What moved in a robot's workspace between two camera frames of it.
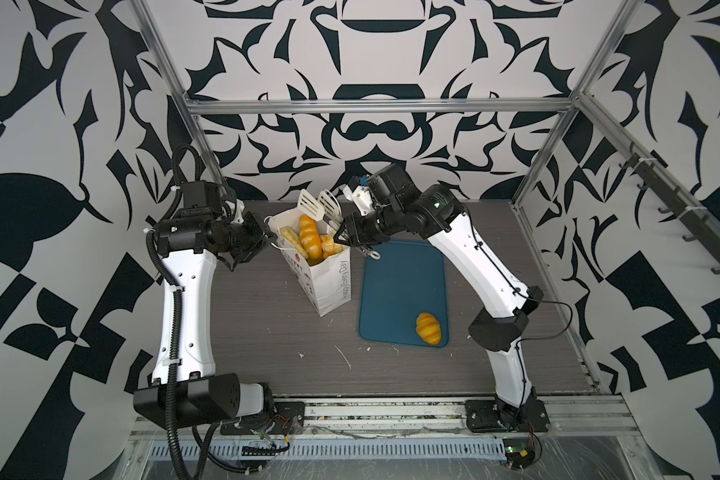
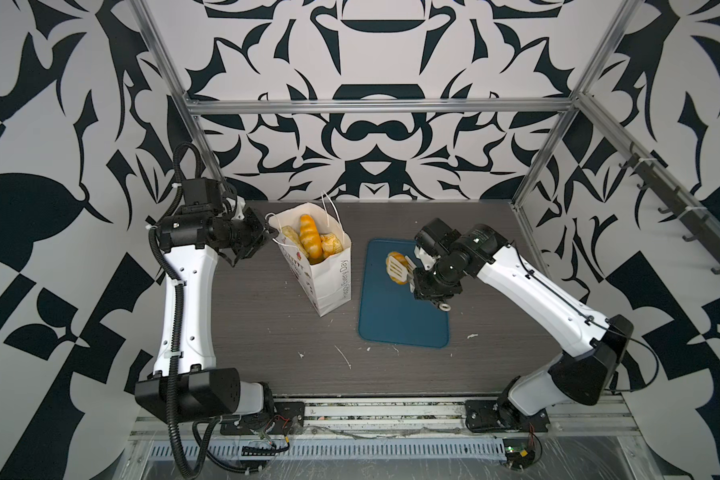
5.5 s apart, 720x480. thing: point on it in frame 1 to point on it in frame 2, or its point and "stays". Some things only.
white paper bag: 327,285 stays
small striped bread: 290,235 stays
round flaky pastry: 329,247 stays
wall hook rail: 684,209 stays
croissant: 311,238 stays
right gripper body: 377,226 to 436,282
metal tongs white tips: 326,208 to 401,270
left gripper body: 245,236 stays
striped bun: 428,328 to 395,253
